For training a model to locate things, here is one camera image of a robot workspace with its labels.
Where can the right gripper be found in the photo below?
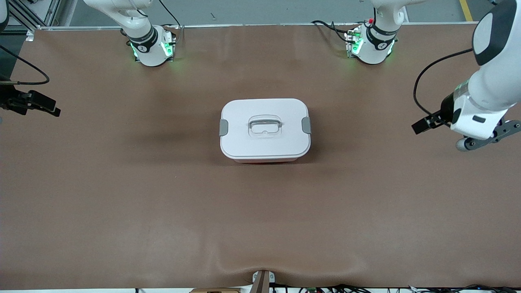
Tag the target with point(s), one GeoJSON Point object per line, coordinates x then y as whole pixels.
{"type": "Point", "coordinates": [9, 101]}

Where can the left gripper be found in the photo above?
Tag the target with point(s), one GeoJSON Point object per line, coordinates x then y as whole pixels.
{"type": "Point", "coordinates": [443, 112]}

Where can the white box lid grey latches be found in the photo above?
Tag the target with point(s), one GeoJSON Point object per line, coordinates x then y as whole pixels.
{"type": "Point", "coordinates": [264, 128]}

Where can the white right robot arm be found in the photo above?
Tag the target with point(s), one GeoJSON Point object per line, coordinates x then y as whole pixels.
{"type": "Point", "coordinates": [138, 24]}

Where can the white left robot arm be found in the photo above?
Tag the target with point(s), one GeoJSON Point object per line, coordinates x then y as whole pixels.
{"type": "Point", "coordinates": [496, 73]}

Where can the translucent pinkish storage box base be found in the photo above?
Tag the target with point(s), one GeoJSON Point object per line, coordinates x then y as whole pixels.
{"type": "Point", "coordinates": [266, 160]}

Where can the large table cover mat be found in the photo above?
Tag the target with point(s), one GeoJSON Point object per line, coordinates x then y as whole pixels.
{"type": "Point", "coordinates": [260, 219]}

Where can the aluminium frame struts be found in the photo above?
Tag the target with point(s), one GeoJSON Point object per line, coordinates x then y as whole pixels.
{"type": "Point", "coordinates": [28, 14]}

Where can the aluminium table edge rail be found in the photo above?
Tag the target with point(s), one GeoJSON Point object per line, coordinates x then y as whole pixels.
{"type": "Point", "coordinates": [244, 25]}

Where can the metal table edge bracket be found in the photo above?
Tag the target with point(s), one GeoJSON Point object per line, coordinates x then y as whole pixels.
{"type": "Point", "coordinates": [261, 283]}

